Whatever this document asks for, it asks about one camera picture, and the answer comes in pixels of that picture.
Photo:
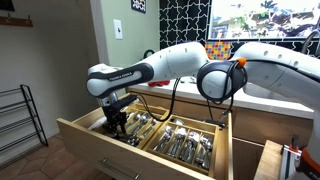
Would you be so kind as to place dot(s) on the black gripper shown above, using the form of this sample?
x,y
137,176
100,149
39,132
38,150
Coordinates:
x,y
111,106

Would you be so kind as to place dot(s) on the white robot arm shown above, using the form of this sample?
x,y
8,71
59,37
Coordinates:
x,y
291,74

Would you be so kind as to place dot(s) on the wooden kitchen drawer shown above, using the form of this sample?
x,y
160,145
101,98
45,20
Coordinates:
x,y
93,145

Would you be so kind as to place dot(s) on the steel cutlery small tray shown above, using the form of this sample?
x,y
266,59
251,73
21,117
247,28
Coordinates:
x,y
139,120

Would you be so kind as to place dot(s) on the small wooden cutlery tray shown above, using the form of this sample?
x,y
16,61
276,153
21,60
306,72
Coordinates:
x,y
146,131

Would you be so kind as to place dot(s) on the steel forks slot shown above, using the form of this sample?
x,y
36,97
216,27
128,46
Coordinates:
x,y
164,139
177,142
190,147

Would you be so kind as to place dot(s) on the red cloth on counter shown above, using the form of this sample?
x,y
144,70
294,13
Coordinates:
x,y
159,83

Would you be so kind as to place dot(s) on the large wooden cutlery tray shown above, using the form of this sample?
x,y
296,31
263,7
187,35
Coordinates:
x,y
173,168

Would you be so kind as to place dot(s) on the black metal shoe rack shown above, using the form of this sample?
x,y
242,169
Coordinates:
x,y
24,102

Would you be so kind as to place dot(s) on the steel spoons top slot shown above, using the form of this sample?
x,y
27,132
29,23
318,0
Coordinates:
x,y
203,157

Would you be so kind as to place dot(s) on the colourful mosaic tile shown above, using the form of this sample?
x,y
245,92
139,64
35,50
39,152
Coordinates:
x,y
218,50

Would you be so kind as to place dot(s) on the wooden stand block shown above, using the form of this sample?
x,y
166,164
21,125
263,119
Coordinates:
x,y
270,162

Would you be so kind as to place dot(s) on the metal drawer handle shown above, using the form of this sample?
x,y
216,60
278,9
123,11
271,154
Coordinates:
x,y
118,171

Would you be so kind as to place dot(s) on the white light switch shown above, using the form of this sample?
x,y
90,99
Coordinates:
x,y
118,29

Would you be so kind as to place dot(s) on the wooden coat hook rail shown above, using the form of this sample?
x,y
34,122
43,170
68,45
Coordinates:
x,y
11,21

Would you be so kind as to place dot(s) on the framed picture on wall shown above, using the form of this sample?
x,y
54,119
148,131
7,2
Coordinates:
x,y
263,19

